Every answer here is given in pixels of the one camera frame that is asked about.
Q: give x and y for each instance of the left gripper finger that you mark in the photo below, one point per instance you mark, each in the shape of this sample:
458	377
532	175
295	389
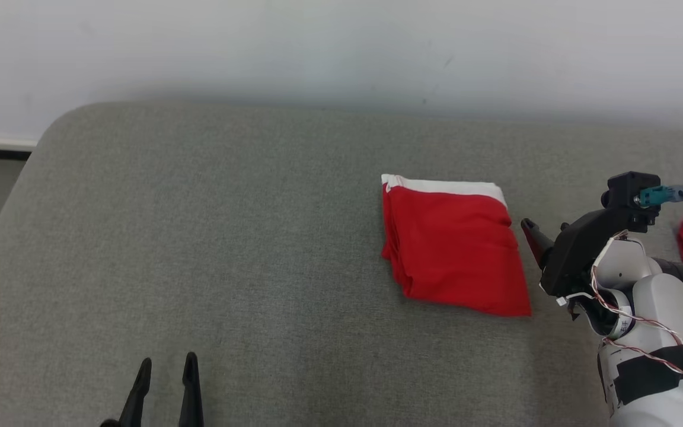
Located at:
139	394
191	391

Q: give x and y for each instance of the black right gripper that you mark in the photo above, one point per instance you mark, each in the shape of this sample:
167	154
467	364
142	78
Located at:
578	255

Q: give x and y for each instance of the red elastic waist shorts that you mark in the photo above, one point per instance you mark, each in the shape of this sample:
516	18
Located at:
454	249

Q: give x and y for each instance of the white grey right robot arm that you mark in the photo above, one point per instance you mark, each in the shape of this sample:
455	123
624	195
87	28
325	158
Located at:
656	332

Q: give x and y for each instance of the grey fabric sofa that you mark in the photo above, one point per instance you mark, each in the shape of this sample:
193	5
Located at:
229	249

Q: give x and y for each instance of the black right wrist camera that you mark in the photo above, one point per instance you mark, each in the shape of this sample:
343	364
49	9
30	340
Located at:
632	193

